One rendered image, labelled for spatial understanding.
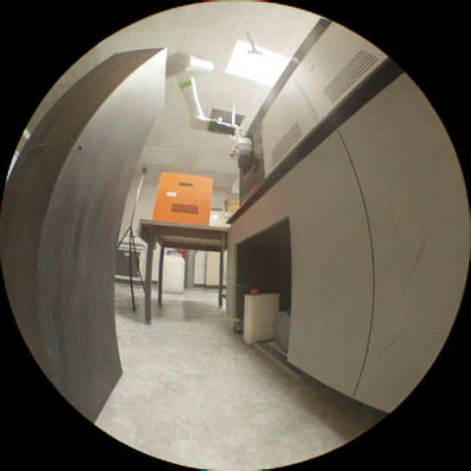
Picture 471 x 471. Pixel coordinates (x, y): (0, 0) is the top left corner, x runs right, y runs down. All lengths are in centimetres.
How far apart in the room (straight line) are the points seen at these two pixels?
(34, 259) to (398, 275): 53
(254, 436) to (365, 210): 51
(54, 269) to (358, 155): 57
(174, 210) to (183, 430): 120
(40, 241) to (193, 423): 47
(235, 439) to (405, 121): 67
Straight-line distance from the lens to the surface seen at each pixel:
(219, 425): 48
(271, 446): 45
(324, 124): 46
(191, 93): 138
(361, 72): 59
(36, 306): 31
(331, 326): 36
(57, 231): 33
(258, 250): 98
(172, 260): 270
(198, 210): 124
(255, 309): 88
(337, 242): 34
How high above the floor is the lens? 38
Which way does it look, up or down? 13 degrees up
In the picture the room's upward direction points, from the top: 1 degrees clockwise
